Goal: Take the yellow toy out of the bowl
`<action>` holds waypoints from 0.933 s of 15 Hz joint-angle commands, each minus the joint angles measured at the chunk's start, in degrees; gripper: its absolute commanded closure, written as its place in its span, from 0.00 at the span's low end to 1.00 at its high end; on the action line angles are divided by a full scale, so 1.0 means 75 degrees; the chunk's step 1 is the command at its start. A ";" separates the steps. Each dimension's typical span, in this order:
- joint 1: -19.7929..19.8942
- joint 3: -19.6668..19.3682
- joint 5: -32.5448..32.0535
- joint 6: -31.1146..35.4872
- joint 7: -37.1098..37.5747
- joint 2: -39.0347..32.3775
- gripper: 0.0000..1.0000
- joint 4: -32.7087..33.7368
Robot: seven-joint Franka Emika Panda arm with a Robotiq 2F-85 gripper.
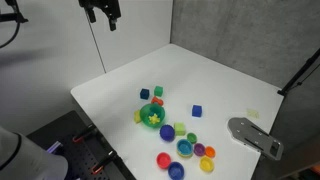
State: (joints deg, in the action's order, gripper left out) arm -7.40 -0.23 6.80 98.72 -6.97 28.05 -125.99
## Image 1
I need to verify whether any yellow cup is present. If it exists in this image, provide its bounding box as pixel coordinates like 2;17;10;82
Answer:
199;156;214;172

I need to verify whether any red cup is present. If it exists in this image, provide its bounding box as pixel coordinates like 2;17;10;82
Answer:
156;152;171;169

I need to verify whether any black perforated base board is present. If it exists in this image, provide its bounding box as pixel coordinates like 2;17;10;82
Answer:
28;111;136;180

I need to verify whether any small green cup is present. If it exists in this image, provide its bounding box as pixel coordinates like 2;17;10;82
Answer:
187;133;197;144

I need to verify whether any upper black red clamp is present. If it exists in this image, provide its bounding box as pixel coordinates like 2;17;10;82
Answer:
72;124;96;143

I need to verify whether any grey metal mounting plate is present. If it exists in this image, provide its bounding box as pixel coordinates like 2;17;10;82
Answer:
227;117;284;161

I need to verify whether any grey robot arm base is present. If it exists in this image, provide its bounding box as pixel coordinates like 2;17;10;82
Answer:
0;127;68;180

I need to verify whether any yellow spiky toy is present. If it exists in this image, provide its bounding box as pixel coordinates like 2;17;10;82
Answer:
149;114;160;124

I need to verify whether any lime green cube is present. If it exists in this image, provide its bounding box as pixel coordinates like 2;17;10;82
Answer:
174;122;186;136

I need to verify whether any purple cup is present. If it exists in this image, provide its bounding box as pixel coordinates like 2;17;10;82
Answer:
194;143;205;157

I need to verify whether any black red clamp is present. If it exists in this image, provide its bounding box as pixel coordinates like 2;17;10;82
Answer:
91;150;117;175
72;124;96;143

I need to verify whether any orange cup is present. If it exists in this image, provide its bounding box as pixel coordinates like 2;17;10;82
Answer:
205;146;216;158

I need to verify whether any blue cup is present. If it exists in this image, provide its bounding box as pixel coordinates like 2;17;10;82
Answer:
168;162;185;180

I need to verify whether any lower black red clamp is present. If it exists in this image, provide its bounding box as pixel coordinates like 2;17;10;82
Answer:
91;150;117;175

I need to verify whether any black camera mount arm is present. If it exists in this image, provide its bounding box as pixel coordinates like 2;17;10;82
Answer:
0;0;28;48

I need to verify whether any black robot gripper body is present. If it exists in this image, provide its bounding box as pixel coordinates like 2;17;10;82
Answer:
78;0;121;17

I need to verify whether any dark blue cube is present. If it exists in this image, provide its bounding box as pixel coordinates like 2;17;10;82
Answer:
140;88;150;100

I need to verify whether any dark blue bumpy ball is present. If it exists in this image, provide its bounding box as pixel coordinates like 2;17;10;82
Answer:
160;125;175;142

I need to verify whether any green translucent bowl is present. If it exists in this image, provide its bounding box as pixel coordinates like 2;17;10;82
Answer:
140;104;165;128

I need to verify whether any yellow toy block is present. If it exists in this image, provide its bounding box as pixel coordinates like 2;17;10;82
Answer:
134;110;142;123

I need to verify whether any orange toy piece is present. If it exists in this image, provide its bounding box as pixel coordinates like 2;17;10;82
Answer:
151;96;164;106

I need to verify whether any black camera stand pole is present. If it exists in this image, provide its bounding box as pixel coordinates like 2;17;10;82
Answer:
277;48;320;96

